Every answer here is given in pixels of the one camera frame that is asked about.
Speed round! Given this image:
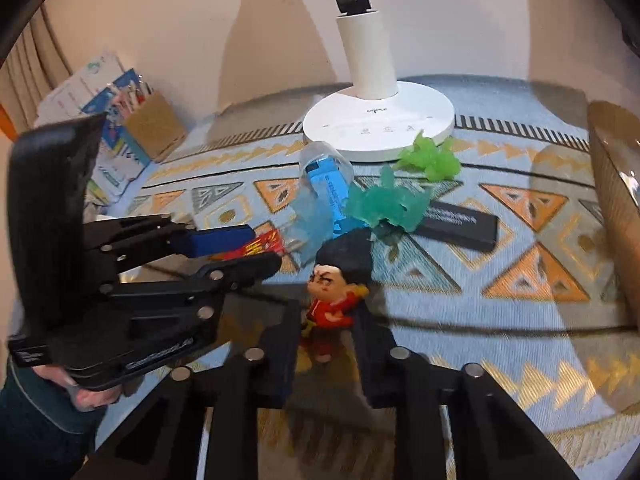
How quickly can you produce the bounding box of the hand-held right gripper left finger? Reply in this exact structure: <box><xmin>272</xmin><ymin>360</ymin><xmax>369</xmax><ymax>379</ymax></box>
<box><xmin>72</xmin><ymin>300</ymin><xmax>301</xmax><ymax>480</ymax></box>

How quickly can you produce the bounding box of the amber ribbed glass bowl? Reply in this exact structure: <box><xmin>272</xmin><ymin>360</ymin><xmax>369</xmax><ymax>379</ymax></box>
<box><xmin>587</xmin><ymin>101</ymin><xmax>640</xmax><ymax>306</ymax></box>

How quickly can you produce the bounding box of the row of books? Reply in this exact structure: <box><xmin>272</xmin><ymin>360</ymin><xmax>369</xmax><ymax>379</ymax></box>
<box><xmin>34</xmin><ymin>51</ymin><xmax>151</xmax><ymax>206</ymax></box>

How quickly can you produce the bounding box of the red snack packet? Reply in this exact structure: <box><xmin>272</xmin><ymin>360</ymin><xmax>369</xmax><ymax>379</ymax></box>
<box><xmin>220</xmin><ymin>227</ymin><xmax>288</xmax><ymax>261</ymax></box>

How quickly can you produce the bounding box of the green translucent toy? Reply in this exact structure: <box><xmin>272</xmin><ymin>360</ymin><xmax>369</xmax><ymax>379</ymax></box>
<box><xmin>391</xmin><ymin>131</ymin><xmax>462</xmax><ymax>182</ymax></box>

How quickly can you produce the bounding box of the patterned blue table mat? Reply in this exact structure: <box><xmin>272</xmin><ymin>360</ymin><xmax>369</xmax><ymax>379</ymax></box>
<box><xmin>85</xmin><ymin>75</ymin><xmax>640</xmax><ymax>480</ymax></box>

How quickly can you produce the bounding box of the white desk lamp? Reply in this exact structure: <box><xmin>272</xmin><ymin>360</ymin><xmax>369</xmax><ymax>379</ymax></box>
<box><xmin>302</xmin><ymin>0</ymin><xmax>456</xmax><ymax>162</ymax></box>

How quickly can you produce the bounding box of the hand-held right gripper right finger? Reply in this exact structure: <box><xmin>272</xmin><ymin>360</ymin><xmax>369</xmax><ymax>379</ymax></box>
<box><xmin>352</xmin><ymin>320</ymin><xmax>581</xmax><ymax>480</ymax></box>

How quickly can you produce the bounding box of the teal translucent toy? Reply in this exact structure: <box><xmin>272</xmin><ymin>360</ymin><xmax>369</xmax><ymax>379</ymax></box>
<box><xmin>342</xmin><ymin>166</ymin><xmax>432</xmax><ymax>243</ymax></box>

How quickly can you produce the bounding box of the person's left forearm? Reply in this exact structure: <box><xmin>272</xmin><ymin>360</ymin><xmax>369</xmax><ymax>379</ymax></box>
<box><xmin>0</xmin><ymin>360</ymin><xmax>108</xmax><ymax>480</ymax></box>

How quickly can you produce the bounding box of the red clothed figurine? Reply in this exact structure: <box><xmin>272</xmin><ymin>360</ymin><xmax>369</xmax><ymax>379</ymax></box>
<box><xmin>299</xmin><ymin>230</ymin><xmax>373</xmax><ymax>363</ymax></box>

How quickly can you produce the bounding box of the blue toy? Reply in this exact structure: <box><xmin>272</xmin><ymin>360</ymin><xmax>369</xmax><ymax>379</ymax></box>
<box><xmin>287</xmin><ymin>141</ymin><xmax>356</xmax><ymax>263</ymax></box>

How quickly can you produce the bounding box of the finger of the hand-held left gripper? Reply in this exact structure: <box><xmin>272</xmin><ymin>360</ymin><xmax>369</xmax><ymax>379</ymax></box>
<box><xmin>82</xmin><ymin>212</ymin><xmax>256</xmax><ymax>273</ymax></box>
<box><xmin>100</xmin><ymin>252</ymin><xmax>283</xmax><ymax>311</ymax></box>

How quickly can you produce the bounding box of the bunch of pens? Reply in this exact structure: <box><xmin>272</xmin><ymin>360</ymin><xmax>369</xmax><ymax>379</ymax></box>
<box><xmin>117</xmin><ymin>74</ymin><xmax>153</xmax><ymax>111</ymax></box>

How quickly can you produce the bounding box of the black rectangular box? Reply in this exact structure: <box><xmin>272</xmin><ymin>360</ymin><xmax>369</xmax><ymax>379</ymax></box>
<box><xmin>414</xmin><ymin>199</ymin><xmax>499</xmax><ymax>253</ymax></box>

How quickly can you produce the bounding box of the brown cork pen holder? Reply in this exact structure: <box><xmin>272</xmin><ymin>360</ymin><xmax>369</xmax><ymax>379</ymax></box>
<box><xmin>122</xmin><ymin>91</ymin><xmax>187</xmax><ymax>163</ymax></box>

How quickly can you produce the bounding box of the person's left hand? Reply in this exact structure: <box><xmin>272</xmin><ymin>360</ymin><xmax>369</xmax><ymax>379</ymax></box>
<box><xmin>37</xmin><ymin>365</ymin><xmax>146</xmax><ymax>412</ymax></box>

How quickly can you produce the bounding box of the beige curtain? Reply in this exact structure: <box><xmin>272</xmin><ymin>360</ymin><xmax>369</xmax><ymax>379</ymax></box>
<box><xmin>0</xmin><ymin>5</ymin><xmax>71</xmax><ymax>141</ymax></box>

